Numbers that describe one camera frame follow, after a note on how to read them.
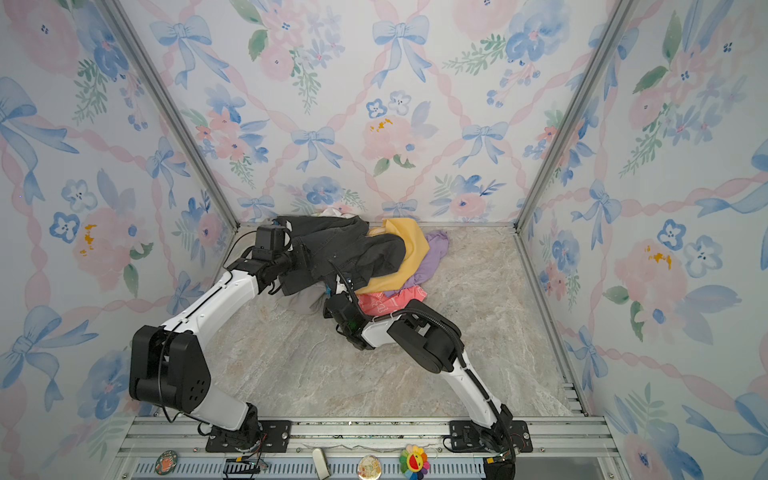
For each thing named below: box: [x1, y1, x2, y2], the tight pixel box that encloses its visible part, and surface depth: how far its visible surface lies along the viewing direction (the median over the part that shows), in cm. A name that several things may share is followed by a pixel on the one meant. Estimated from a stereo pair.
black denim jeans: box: [272, 215, 406, 296], surface depth 95 cm
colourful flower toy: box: [399, 444, 431, 480], surface depth 71 cm
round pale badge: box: [357, 454, 383, 480], surface depth 71 cm
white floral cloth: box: [311, 206, 361, 218], surface depth 119 cm
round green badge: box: [155, 450, 178, 476], surface depth 72 cm
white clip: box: [312, 448, 331, 480], surface depth 69 cm
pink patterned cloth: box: [356, 285, 428, 317], surface depth 97 cm
